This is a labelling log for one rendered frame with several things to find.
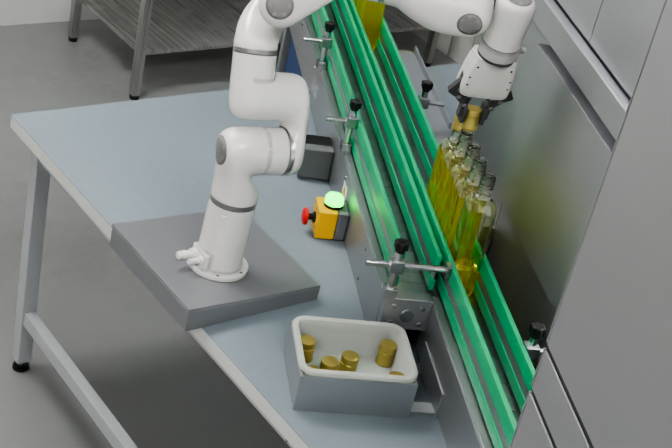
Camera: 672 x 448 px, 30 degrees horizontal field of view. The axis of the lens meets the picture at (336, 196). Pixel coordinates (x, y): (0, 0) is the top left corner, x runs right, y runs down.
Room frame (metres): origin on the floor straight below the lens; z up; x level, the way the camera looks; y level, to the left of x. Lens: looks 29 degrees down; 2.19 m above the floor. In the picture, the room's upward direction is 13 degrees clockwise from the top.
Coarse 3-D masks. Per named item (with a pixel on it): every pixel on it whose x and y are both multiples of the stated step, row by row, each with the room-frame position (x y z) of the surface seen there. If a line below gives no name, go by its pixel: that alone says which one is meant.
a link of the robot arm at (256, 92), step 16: (240, 64) 2.18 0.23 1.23; (256, 64) 2.17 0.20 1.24; (272, 64) 2.20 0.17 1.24; (240, 80) 2.17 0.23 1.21; (256, 80) 2.17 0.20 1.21; (272, 80) 2.19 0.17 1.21; (288, 80) 2.21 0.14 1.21; (304, 80) 2.24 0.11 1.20; (240, 96) 2.16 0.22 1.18; (256, 96) 2.16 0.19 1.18; (272, 96) 2.17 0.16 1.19; (288, 96) 2.19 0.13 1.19; (304, 96) 2.21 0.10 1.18; (240, 112) 2.15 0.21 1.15; (256, 112) 2.16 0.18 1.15; (272, 112) 2.17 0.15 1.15; (288, 112) 2.19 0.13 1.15; (304, 112) 2.20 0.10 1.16; (288, 128) 2.20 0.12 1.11; (304, 128) 2.19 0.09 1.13; (304, 144) 2.19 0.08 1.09
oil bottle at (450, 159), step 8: (448, 152) 2.32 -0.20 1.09; (448, 160) 2.29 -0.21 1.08; (456, 160) 2.29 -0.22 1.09; (440, 168) 2.32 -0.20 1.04; (448, 168) 2.28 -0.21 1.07; (440, 176) 2.31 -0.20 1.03; (440, 184) 2.30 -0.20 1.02; (440, 192) 2.28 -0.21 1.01; (432, 200) 2.32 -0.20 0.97; (440, 200) 2.28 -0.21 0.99
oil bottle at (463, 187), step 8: (456, 184) 2.21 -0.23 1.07; (464, 184) 2.19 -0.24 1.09; (472, 184) 2.18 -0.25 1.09; (456, 192) 2.20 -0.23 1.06; (464, 192) 2.17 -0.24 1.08; (472, 192) 2.17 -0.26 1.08; (456, 200) 2.18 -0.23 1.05; (456, 208) 2.17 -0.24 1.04; (448, 216) 2.20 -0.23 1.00; (456, 216) 2.17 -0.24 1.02; (448, 224) 2.19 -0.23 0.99; (456, 224) 2.17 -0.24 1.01; (448, 232) 2.18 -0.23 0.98; (448, 240) 2.17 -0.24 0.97
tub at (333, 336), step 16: (304, 320) 1.97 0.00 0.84; (320, 320) 1.98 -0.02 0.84; (336, 320) 1.99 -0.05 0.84; (352, 320) 2.00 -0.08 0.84; (320, 336) 1.98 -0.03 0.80; (336, 336) 1.99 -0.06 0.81; (352, 336) 1.99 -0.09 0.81; (368, 336) 2.00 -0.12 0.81; (384, 336) 2.01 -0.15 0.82; (400, 336) 2.00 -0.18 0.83; (320, 352) 1.98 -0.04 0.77; (336, 352) 1.99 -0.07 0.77; (368, 352) 2.00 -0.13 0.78; (400, 352) 1.97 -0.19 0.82; (304, 368) 1.82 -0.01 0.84; (368, 368) 1.96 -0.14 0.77; (384, 368) 1.97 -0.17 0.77; (400, 368) 1.94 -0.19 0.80; (416, 368) 1.90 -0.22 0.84
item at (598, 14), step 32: (544, 0) 2.47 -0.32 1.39; (576, 0) 2.37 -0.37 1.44; (608, 0) 2.24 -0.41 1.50; (640, 0) 2.11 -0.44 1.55; (544, 32) 2.42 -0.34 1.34; (576, 32) 2.32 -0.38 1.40; (608, 32) 2.19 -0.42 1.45; (640, 32) 2.07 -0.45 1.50; (576, 64) 2.23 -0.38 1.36; (608, 64) 2.15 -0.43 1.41; (640, 64) 2.04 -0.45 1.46; (608, 96) 2.06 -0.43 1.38; (480, 128) 2.68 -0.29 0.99; (512, 128) 2.50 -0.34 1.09; (608, 128) 2.02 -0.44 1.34; (512, 256) 2.30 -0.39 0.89; (512, 288) 2.25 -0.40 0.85; (544, 320) 2.06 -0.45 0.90
